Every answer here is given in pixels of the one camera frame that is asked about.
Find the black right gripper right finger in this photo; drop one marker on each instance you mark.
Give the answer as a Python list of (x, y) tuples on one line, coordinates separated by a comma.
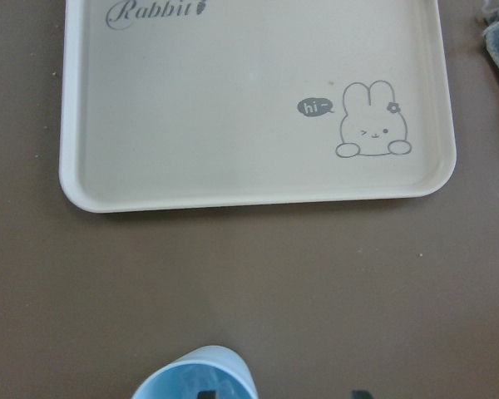
[(360, 394)]

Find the light blue plastic cup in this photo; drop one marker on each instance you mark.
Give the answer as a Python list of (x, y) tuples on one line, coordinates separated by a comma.
[(208, 368)]

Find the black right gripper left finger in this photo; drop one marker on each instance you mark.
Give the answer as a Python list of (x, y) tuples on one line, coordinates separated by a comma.
[(207, 395)]

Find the cream rabbit tray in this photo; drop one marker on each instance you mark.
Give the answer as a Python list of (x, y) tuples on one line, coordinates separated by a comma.
[(193, 104)]

